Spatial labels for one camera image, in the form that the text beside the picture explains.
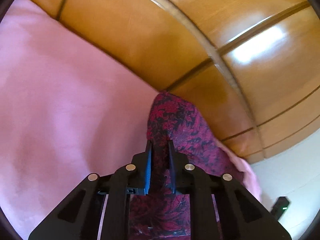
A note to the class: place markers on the red floral knit sweater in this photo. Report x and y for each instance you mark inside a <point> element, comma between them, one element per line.
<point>180,120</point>

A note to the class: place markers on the wooden panelled headboard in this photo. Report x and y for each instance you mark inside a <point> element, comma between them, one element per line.
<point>175,42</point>

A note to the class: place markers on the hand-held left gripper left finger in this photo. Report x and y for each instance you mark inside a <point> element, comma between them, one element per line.
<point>148,170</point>

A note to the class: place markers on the pink bedspread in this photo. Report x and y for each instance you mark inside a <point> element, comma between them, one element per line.
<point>62,92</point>

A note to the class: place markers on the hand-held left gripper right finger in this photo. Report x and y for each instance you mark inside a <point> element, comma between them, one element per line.
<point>171,170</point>

